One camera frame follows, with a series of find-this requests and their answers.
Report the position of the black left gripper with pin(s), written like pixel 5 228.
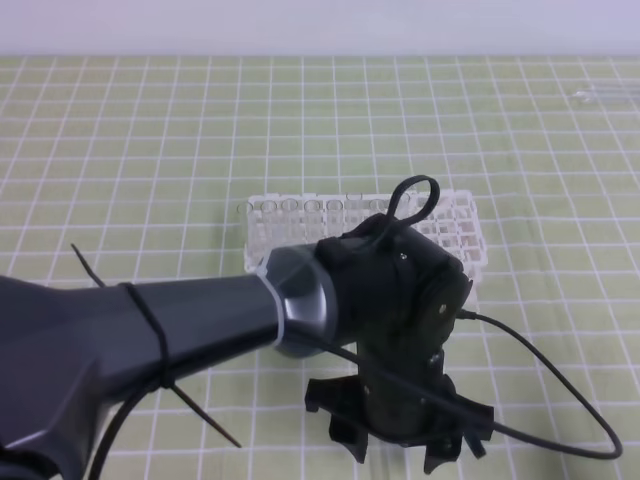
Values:
pixel 398 295

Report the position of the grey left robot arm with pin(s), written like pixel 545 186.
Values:
pixel 68 355

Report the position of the white plastic test tube rack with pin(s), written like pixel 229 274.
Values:
pixel 453 225

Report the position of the green grid tablecloth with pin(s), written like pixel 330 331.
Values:
pixel 140 163

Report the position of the clear tube far right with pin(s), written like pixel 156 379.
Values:
pixel 607 94

